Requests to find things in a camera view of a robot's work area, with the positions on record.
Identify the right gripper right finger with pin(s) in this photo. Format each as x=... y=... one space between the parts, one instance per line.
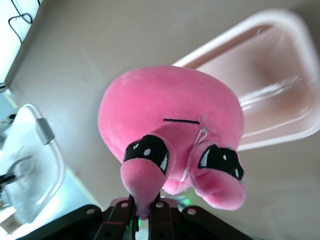
x=161 y=222

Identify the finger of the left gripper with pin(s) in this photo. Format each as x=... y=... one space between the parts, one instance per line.
x=7 y=179

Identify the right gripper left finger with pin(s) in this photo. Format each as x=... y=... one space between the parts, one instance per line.
x=122 y=220

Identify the pink plush toy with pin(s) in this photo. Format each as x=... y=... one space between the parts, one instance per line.
x=162 y=100

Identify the pale plastic box base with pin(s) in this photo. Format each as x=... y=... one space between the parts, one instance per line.
x=275 y=75

